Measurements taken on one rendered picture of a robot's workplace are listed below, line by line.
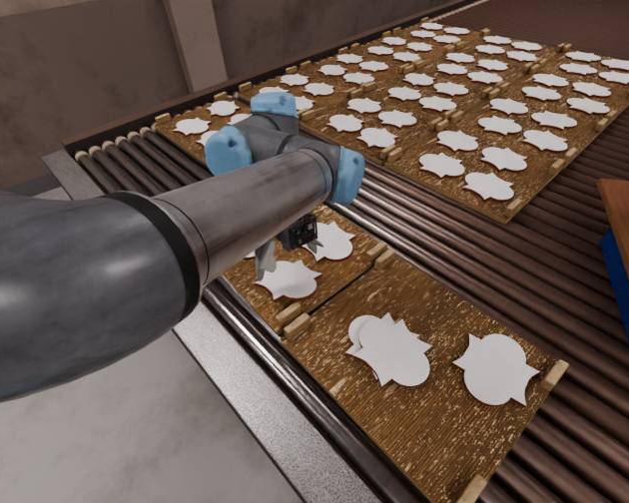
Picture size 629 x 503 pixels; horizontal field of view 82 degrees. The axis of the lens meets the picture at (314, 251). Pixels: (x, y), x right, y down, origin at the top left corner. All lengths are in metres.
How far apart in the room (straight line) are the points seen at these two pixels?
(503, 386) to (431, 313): 0.18
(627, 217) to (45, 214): 1.01
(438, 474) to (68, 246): 0.60
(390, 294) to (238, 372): 0.36
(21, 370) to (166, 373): 1.71
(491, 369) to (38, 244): 0.70
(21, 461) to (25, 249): 1.87
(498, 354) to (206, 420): 1.29
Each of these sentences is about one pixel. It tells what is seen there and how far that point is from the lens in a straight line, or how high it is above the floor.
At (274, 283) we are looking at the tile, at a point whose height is 0.96.
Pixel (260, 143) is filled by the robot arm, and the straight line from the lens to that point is 0.52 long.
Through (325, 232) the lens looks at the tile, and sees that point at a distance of 0.93.
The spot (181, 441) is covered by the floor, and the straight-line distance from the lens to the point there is 1.76.
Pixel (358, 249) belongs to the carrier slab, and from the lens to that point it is 0.91.
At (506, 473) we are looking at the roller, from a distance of 0.73.
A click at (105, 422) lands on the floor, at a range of 1.93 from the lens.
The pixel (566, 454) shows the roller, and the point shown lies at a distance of 0.78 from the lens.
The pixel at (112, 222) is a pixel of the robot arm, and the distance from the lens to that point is 0.22.
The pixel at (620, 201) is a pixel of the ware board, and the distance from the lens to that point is 1.08.
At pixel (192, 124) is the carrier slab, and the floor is 0.95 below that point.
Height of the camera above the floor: 1.58
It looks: 46 degrees down
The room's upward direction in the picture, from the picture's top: 4 degrees counter-clockwise
